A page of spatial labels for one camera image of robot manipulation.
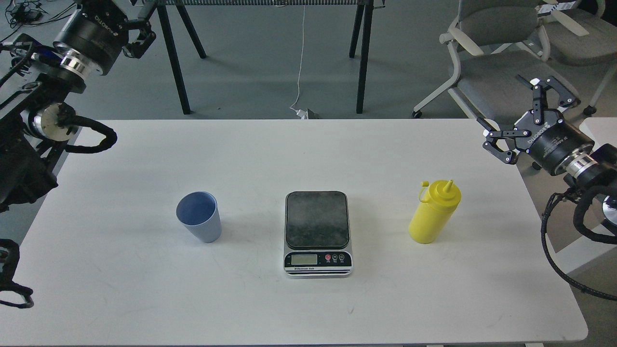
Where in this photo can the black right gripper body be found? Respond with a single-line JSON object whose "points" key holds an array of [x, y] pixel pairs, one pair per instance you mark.
{"points": [[551, 141]]}

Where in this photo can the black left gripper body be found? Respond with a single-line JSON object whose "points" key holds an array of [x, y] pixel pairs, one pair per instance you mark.
{"points": [[94, 30]]}

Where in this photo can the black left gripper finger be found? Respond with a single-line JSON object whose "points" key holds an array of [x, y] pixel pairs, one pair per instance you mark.
{"points": [[140, 7], [145, 38]]}

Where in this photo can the yellow squeeze bottle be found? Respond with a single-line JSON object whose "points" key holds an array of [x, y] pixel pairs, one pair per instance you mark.
{"points": [[437, 202]]}

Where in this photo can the blue ribbed plastic cup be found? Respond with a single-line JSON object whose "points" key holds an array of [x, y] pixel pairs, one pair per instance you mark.
{"points": [[198, 213]]}

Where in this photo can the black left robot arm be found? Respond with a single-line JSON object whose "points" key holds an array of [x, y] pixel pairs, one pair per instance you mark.
{"points": [[37, 125]]}

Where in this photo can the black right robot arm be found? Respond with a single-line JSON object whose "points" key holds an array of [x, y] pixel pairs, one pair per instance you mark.
{"points": [[587, 175]]}

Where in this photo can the black digital kitchen scale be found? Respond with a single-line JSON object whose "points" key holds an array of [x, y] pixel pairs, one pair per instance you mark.
{"points": [[317, 237]]}

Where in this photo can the grey office chair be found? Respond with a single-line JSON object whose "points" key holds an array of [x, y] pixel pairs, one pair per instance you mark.
{"points": [[484, 85], [580, 37]]}

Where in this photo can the black trestle table frame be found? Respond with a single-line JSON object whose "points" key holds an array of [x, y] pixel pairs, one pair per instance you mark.
{"points": [[264, 48]]}

